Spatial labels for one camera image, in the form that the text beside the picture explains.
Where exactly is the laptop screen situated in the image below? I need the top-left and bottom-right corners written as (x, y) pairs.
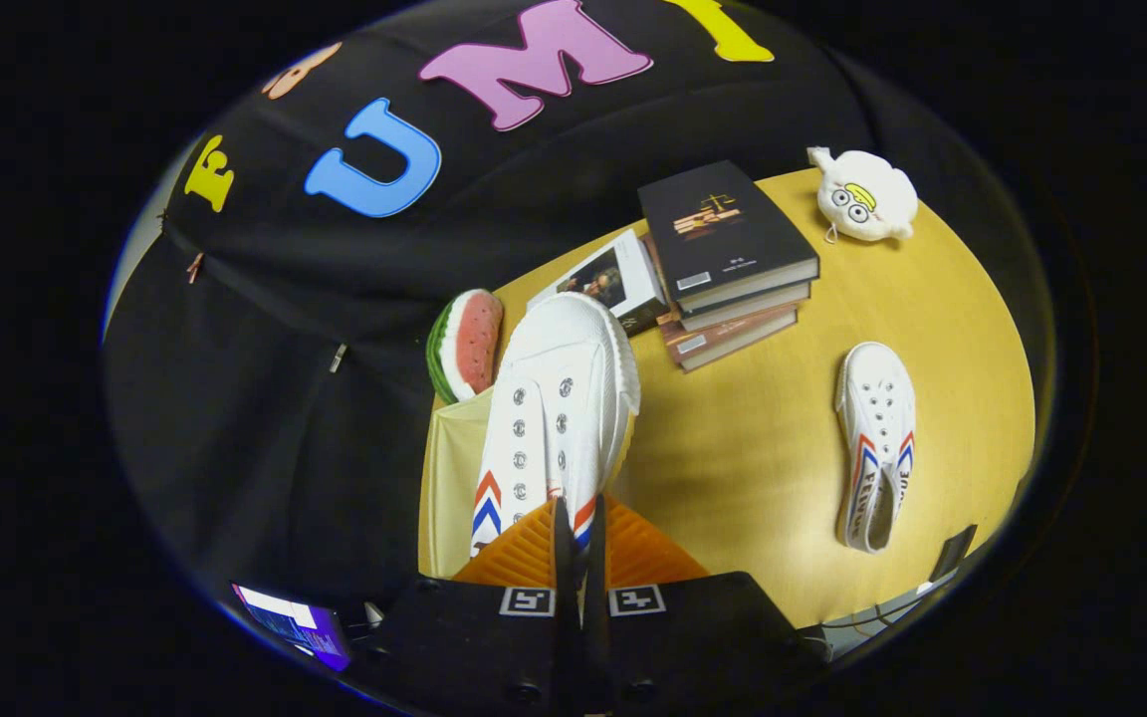
top-left (231, 583), bottom-right (353, 673)

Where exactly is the black backdrop cloth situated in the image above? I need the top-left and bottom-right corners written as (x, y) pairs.
top-left (104, 0), bottom-right (1057, 618)

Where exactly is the black hardcover book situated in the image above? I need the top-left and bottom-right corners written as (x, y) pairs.
top-left (637, 159), bottom-right (821, 313)

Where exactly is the black table bracket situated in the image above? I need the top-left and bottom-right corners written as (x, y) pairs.
top-left (930, 524), bottom-right (979, 585)

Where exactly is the watermelon slice toy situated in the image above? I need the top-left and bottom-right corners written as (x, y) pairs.
top-left (425, 289), bottom-right (506, 405)

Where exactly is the dark paperback book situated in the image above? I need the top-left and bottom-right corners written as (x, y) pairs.
top-left (678, 281), bottom-right (813, 333)

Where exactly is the white book with portrait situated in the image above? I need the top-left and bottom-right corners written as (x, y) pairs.
top-left (528, 229), bottom-right (669, 338)

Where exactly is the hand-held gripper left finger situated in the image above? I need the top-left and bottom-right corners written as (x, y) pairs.
top-left (369, 496), bottom-right (579, 717)

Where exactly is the brown cover book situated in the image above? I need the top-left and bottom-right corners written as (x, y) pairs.
top-left (678, 324), bottom-right (800, 373)
top-left (645, 235), bottom-right (800, 361)

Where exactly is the beige fabric storage box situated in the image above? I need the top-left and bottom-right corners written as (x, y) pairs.
top-left (418, 386), bottom-right (497, 581)

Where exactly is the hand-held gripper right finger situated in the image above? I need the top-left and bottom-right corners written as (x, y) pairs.
top-left (583, 496), bottom-right (828, 717)

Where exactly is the white plush toy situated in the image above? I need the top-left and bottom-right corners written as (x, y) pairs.
top-left (807, 146), bottom-right (920, 245)

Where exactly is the white canvas shoe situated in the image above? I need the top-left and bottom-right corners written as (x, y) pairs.
top-left (834, 342), bottom-right (918, 555)
top-left (469, 292), bottom-right (642, 559)

